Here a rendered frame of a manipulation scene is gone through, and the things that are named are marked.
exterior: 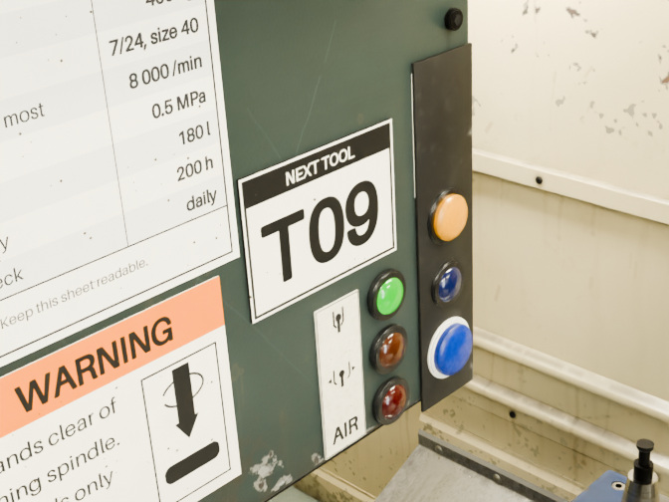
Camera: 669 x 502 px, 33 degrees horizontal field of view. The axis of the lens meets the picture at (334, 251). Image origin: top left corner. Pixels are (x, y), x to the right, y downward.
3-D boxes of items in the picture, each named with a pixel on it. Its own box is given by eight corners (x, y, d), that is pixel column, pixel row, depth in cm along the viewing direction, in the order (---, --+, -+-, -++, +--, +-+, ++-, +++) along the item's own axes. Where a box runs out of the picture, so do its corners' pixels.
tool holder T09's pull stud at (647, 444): (641, 467, 101) (643, 435, 99) (656, 476, 100) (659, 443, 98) (628, 475, 100) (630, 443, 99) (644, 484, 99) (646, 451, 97)
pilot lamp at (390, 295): (407, 308, 58) (406, 270, 57) (378, 324, 57) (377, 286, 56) (398, 304, 59) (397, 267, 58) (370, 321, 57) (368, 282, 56)
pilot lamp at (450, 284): (466, 296, 62) (465, 260, 61) (440, 311, 61) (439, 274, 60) (457, 293, 62) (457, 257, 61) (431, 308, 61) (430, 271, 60)
